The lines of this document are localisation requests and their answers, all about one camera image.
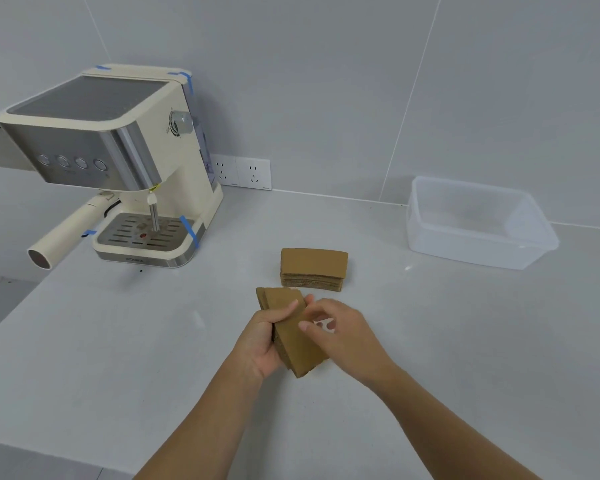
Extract person's right hand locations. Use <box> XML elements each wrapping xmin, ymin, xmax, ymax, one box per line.
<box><xmin>297</xmin><ymin>298</ymin><xmax>399</xmax><ymax>391</ymax></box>

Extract person's left hand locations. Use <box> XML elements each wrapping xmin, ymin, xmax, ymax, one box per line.
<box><xmin>232</xmin><ymin>293</ymin><xmax>315</xmax><ymax>381</ymax></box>

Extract stack of brown cup sleeves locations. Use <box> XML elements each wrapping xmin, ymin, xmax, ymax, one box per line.
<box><xmin>279</xmin><ymin>248</ymin><xmax>349</xmax><ymax>295</ymax></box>

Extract clear plastic container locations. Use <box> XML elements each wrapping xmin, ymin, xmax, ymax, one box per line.
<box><xmin>406</xmin><ymin>175</ymin><xmax>560</xmax><ymax>271</ymax></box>

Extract person's left forearm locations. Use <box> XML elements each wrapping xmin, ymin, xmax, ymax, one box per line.
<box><xmin>135</xmin><ymin>364</ymin><xmax>266</xmax><ymax>480</ymax></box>

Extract person's right forearm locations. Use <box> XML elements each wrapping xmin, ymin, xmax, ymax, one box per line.
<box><xmin>375</xmin><ymin>364</ymin><xmax>541</xmax><ymax>480</ymax></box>

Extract cream espresso machine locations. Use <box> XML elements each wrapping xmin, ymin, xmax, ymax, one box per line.
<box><xmin>0</xmin><ymin>63</ymin><xmax>225</xmax><ymax>269</ymax></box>

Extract white wall socket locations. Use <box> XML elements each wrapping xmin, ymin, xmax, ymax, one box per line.
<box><xmin>209</xmin><ymin>153</ymin><xmax>239</xmax><ymax>187</ymax></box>
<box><xmin>235</xmin><ymin>156</ymin><xmax>272</xmax><ymax>191</ymax></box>

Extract cream portafilter handle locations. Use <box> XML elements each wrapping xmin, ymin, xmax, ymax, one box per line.
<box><xmin>27</xmin><ymin>192</ymin><xmax>119</xmax><ymax>271</ymax></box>

